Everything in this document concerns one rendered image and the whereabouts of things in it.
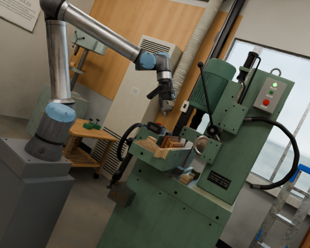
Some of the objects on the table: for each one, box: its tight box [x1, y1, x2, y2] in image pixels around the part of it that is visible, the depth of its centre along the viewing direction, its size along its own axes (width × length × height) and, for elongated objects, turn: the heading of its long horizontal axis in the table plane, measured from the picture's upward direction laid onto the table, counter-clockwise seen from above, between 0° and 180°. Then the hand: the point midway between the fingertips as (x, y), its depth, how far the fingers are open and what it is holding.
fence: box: [165, 149, 196, 161], centre depth 150 cm, size 60×2×6 cm, turn 80°
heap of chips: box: [135, 139, 160, 154], centre depth 132 cm, size 9×14×4 cm, turn 170°
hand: (163, 113), depth 153 cm, fingers closed
